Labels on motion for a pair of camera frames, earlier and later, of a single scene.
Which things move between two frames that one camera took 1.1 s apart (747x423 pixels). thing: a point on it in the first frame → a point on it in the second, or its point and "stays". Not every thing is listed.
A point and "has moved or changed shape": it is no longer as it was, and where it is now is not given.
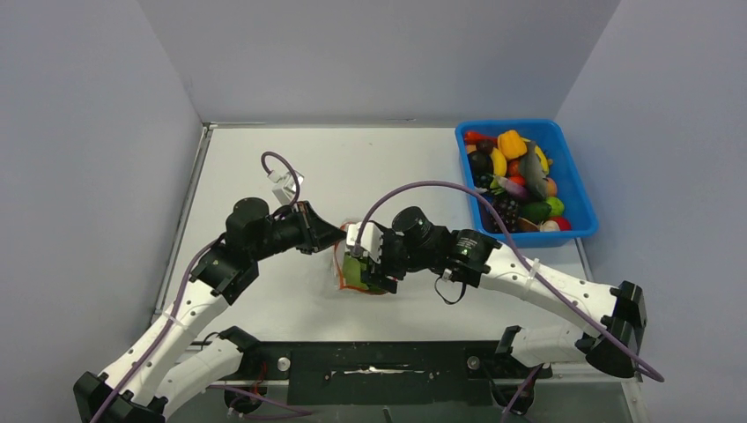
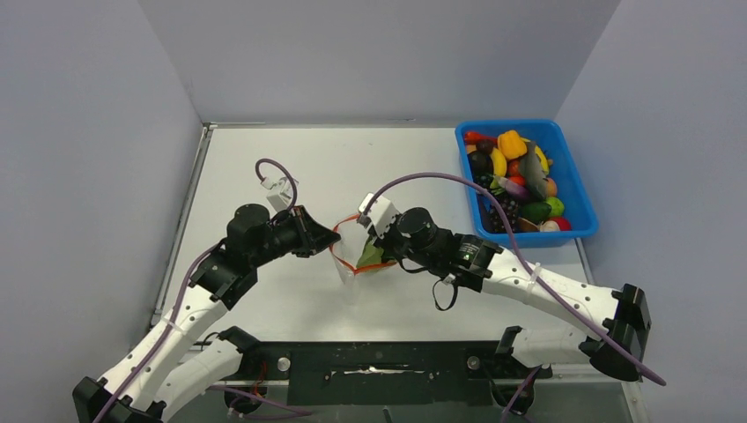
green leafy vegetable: [352, 271] → [371, 255]
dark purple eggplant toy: [481, 163] stays
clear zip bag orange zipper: [349, 270] has moved or changed shape
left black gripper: [316, 233] stays
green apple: [557, 206] stays
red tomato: [514, 167] stays
